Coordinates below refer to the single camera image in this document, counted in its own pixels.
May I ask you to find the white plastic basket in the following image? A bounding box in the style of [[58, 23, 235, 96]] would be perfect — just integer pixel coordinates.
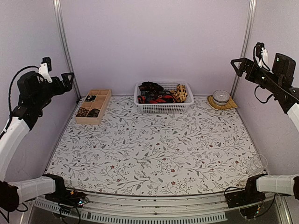
[[134, 81, 194, 114]]

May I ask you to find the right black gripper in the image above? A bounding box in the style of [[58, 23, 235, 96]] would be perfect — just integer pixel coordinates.
[[232, 57, 283, 93]]

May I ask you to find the aluminium frame post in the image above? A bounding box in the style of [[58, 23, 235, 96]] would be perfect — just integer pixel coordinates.
[[52, 0, 81, 101], [230, 0, 257, 99]]

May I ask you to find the rolled dark tie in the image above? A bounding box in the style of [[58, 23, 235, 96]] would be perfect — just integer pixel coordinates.
[[87, 108, 100, 118]]

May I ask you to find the floral tablecloth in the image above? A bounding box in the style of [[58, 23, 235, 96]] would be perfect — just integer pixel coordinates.
[[46, 97, 256, 196]]

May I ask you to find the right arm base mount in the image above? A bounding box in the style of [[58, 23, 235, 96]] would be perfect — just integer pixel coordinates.
[[224, 187, 266, 208]]

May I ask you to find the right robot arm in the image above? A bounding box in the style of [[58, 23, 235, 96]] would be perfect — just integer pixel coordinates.
[[230, 53, 299, 203]]

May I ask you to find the front aluminium rail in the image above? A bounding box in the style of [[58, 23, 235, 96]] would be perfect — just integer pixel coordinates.
[[20, 193, 295, 224]]

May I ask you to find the rolled brown patterned tie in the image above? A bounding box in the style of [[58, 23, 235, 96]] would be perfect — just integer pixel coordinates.
[[76, 107, 89, 117]]

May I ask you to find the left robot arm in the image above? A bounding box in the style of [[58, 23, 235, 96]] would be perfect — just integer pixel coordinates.
[[0, 63, 74, 212]]

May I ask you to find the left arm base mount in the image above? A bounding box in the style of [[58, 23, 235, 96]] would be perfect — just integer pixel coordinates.
[[45, 186, 89, 208]]

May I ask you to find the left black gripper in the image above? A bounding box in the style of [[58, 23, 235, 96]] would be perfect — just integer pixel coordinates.
[[34, 71, 75, 107]]

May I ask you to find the dark floral tie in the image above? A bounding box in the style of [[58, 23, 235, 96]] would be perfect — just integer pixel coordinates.
[[141, 90, 174, 97]]

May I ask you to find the dark patterned tie in basket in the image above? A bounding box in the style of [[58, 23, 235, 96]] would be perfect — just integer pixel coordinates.
[[138, 82, 164, 92]]

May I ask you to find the ceramic bowl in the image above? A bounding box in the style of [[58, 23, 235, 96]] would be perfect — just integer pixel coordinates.
[[212, 90, 230, 106]]

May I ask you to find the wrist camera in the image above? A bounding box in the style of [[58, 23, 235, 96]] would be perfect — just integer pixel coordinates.
[[38, 57, 52, 83], [254, 42, 270, 71]]

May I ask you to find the wooden compartment box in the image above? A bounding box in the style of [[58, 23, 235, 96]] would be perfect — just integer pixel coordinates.
[[75, 89, 112, 125]]

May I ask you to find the left aluminium frame post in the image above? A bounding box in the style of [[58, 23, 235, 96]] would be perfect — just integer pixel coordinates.
[[52, 0, 81, 101]]

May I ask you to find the red black tie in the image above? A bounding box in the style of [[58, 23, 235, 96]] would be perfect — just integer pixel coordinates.
[[137, 95, 176, 104]]

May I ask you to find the right aluminium frame post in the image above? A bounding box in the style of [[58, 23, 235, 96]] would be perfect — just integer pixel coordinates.
[[230, 0, 257, 99]]

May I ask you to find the rolled tie with white dots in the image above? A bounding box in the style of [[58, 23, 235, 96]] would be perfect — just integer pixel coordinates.
[[85, 95, 97, 102]]

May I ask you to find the yellow spotted tie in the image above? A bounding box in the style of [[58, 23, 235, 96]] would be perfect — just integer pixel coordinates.
[[170, 84, 188, 103]]

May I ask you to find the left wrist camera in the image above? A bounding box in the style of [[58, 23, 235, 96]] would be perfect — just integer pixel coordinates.
[[38, 57, 52, 83]]

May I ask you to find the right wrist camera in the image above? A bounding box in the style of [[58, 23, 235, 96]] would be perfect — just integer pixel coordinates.
[[254, 42, 270, 71]]

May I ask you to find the bamboo coaster mat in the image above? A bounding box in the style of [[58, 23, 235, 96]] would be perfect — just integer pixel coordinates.
[[207, 95, 238, 111]]

